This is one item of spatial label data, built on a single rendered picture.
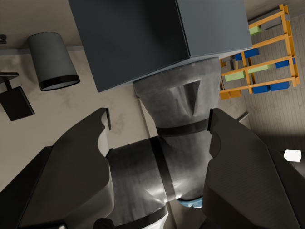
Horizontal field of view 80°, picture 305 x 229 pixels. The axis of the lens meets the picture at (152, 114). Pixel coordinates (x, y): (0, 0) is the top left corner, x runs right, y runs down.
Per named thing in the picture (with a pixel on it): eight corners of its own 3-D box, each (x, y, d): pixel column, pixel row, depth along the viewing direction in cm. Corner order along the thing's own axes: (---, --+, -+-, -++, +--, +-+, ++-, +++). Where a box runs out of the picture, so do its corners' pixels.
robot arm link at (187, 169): (206, 111, 40) (220, 168, 42) (146, 129, 39) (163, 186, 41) (236, 119, 28) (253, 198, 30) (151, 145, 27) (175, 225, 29)
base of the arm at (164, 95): (233, 53, 32) (245, 108, 33) (168, 75, 43) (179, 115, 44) (184, 62, 22) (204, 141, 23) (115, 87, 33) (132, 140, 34)
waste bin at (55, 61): (19, 46, 270) (36, 93, 279) (26, 29, 228) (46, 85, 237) (58, 44, 307) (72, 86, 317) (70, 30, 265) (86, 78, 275)
